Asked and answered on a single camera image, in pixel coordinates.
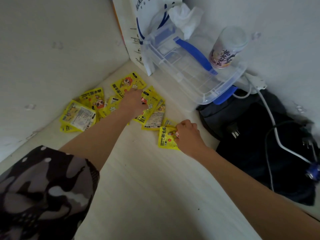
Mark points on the person's right hand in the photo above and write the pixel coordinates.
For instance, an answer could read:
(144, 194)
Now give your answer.
(191, 139)

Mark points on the person's left hand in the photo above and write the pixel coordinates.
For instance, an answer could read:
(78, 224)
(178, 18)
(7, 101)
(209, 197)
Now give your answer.
(131, 103)

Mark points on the person's left fingers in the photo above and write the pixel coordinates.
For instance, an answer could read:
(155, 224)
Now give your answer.
(135, 91)

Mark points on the person's right thumb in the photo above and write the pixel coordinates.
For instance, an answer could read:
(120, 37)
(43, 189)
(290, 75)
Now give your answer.
(178, 138)

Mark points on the yellow cartoon packet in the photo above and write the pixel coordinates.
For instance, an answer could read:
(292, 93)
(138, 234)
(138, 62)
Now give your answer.
(153, 104)
(165, 138)

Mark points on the person's left forearm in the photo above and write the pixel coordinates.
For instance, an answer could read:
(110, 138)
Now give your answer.
(100, 139)

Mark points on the person's right forearm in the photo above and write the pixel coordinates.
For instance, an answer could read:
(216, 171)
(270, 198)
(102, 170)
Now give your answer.
(250, 192)

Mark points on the black power plug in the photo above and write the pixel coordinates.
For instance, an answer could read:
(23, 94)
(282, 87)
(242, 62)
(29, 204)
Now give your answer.
(233, 129)

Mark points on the pile of yellow packets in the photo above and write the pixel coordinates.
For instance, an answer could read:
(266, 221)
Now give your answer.
(80, 116)

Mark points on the black fabric bag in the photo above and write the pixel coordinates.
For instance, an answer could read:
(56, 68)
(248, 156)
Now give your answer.
(250, 147)

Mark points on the white paper bag blue print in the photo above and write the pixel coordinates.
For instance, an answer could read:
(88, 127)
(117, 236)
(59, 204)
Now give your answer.
(147, 12)

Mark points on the white crumpled tissue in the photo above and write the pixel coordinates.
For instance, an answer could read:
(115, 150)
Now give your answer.
(186, 18)

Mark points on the printed tub with clear lid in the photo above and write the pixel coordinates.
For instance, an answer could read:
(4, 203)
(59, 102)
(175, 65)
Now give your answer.
(225, 52)

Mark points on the grey power plug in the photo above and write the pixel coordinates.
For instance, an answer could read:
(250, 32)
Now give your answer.
(308, 139)

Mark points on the camouflage print sleeve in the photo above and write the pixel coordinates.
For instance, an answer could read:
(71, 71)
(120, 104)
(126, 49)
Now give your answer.
(42, 194)

